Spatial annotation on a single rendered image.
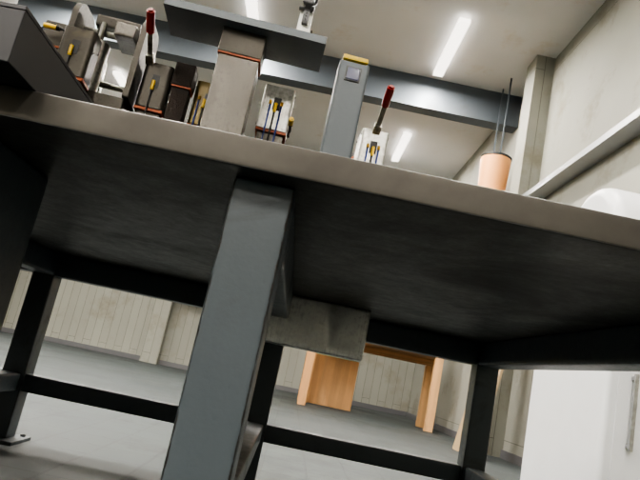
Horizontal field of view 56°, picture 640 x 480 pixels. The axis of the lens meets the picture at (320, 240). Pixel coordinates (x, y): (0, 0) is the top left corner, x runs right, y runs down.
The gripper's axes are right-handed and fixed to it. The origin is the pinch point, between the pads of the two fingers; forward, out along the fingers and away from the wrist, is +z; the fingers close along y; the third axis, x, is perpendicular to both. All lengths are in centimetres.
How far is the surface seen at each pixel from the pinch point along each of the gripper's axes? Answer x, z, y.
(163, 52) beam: 192, -271, 595
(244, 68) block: 10.7, 13.9, -4.9
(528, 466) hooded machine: -149, 99, 171
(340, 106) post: -12.2, 17.2, -4.6
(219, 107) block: 13.9, 24.4, -5.0
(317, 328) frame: -23, 63, 58
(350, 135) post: -15.9, 23.6, -4.5
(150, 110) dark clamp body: 31.3, 24.0, 7.7
